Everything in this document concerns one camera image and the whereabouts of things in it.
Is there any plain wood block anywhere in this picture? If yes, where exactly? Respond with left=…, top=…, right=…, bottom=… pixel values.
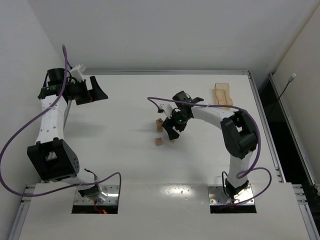
left=156, top=126, right=163, bottom=132
left=154, top=137, right=163, bottom=146

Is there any wood block letter H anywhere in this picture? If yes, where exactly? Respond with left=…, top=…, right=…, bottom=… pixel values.
left=155, top=118, right=164, bottom=127

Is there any clear plastic block container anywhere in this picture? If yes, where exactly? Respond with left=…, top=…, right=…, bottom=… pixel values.
left=213, top=83, right=233, bottom=106

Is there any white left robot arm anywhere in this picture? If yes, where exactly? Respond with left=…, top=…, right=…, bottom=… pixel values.
left=27, top=65, right=108, bottom=203

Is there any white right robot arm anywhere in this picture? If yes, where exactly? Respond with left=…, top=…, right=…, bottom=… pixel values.
left=158, top=91, right=259, bottom=200

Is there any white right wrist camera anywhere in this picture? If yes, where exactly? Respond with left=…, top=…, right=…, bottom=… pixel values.
left=157, top=103, right=174, bottom=119

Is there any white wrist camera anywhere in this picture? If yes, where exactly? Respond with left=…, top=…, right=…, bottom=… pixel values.
left=157, top=103, right=174, bottom=119
left=70, top=64, right=86, bottom=82

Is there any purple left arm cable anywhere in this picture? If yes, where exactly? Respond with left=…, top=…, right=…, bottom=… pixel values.
left=0, top=44, right=122, bottom=198

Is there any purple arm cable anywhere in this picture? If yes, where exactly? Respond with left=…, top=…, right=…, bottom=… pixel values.
left=0, top=44, right=122, bottom=198
left=146, top=96, right=272, bottom=209

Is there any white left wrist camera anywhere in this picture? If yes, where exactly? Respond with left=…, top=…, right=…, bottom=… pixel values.
left=70, top=64, right=86, bottom=82

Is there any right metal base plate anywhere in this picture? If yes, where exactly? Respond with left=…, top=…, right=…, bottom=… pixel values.
left=207, top=184, right=255, bottom=206

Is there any metal base plate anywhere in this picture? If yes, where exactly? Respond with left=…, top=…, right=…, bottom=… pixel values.
left=207, top=184, right=255, bottom=206
left=73, top=184, right=120, bottom=207

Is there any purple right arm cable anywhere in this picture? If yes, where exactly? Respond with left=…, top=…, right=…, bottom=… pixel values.
left=146, top=96, right=272, bottom=209

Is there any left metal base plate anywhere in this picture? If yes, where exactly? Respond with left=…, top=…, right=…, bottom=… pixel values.
left=73, top=184, right=120, bottom=207

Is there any black wall cable with plug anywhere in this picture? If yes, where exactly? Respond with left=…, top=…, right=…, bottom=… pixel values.
left=277, top=73, right=297, bottom=98

